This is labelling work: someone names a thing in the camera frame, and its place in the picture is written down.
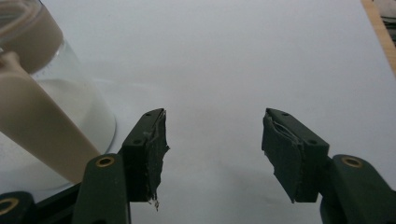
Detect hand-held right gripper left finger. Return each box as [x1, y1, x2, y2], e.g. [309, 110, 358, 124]
[120, 107, 171, 212]

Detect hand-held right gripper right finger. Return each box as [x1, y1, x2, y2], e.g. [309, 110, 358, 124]
[261, 107, 331, 203]

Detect clear jug with beige handle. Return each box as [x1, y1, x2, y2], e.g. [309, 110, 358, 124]
[0, 0, 118, 192]

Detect white table mat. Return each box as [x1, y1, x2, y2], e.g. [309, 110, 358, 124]
[0, 0, 396, 224]

